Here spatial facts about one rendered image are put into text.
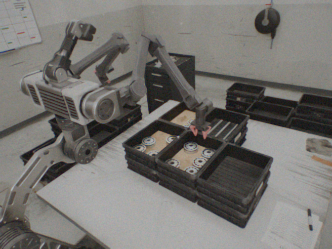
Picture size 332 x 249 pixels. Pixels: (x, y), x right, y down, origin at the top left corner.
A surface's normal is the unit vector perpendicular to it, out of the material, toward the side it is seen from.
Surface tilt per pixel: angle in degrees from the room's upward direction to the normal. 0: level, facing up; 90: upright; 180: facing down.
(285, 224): 0
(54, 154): 90
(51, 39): 90
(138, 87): 48
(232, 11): 90
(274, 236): 0
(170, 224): 0
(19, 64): 90
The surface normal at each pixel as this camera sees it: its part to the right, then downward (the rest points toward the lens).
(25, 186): 0.81, 0.26
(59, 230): -0.07, -0.84
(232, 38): -0.58, 0.47
